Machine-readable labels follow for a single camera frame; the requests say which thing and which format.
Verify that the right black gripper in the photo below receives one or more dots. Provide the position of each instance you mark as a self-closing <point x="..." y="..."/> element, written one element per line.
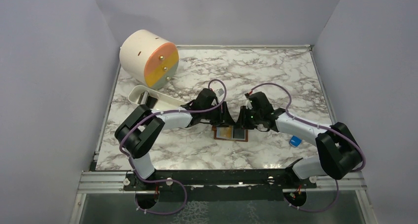
<point x="242" y="123"/>

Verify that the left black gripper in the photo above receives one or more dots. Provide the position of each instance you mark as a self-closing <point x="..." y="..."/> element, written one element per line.
<point x="223" y="118"/>

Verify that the black credit card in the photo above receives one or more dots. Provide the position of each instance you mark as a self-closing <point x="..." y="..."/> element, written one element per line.
<point x="239" y="134"/>

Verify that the brown leather card holder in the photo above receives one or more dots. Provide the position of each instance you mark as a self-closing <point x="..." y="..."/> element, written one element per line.
<point x="214" y="135"/>

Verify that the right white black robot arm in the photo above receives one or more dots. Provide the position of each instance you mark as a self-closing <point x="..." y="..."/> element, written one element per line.
<point x="337" y="150"/>

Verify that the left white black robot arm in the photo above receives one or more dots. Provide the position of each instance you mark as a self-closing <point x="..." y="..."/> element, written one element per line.
<point x="139" y="131"/>

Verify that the stack of cards in tray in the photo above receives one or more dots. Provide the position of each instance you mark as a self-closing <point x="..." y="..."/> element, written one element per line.
<point x="145" y="98"/>

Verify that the small blue object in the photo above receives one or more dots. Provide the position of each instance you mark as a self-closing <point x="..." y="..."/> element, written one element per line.
<point x="295" y="141"/>

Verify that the white rectangular plastic tray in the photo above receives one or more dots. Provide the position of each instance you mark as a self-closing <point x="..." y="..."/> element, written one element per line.
<point x="165" y="102"/>

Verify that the round cream drawer cabinet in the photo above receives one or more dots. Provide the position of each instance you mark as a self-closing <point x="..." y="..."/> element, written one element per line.
<point x="148" y="58"/>

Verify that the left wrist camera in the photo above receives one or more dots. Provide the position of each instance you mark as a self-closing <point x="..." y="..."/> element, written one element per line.
<point x="220" y="92"/>

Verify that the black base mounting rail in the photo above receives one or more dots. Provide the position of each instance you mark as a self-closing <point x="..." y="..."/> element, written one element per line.
<point x="216" y="185"/>

